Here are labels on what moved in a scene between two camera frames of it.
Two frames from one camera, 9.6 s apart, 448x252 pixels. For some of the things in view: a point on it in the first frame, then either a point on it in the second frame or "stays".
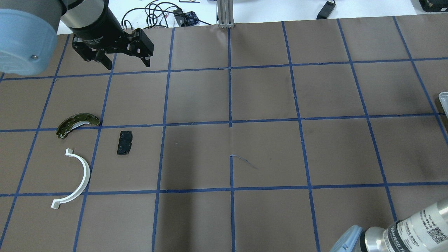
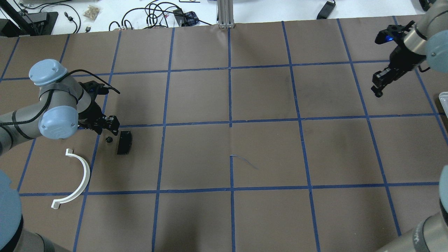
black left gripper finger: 146,62 to 115,124
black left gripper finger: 101,57 to 98,130
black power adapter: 326,11 stays
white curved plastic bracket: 56,203 stays
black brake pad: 125,142 stays
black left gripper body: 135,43 to 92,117
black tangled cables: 162,14 stays
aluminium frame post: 225,14 stays
